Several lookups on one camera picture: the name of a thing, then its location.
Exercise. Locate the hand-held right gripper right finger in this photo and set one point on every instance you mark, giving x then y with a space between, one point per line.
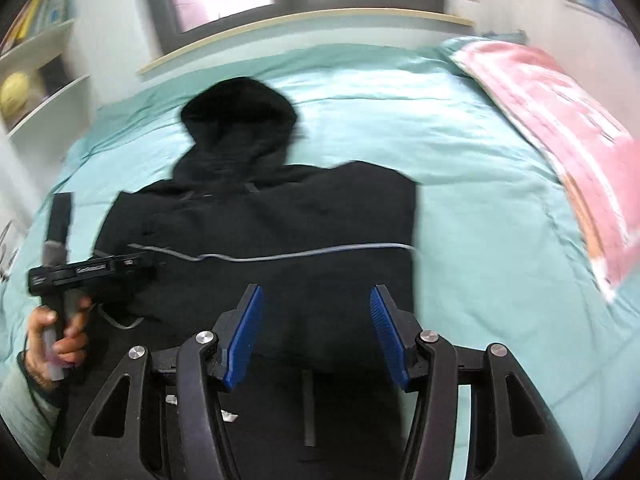
387 332

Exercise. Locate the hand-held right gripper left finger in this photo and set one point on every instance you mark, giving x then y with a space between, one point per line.
245 332

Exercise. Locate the black hooded jacket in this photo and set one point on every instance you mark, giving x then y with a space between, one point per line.
280 215

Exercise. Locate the person's left forearm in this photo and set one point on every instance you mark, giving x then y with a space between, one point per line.
25 410

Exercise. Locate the person's left hand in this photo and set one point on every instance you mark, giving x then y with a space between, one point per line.
37 355

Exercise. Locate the white panel with black drawings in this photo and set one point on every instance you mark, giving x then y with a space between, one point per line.
7 250

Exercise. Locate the teal quilt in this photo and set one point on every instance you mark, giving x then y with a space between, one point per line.
475 185

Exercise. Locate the yellow globe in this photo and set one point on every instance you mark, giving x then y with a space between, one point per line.
15 92

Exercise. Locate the white bookshelf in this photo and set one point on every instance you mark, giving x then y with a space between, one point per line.
50 40

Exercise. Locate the pink patterned pillow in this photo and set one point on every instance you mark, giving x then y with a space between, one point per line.
565 135

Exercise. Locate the row of books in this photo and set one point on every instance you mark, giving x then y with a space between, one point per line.
35 15

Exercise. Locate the teal pillow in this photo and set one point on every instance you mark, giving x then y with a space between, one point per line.
480 42

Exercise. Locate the cream windowsill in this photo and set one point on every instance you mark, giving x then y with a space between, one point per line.
310 35

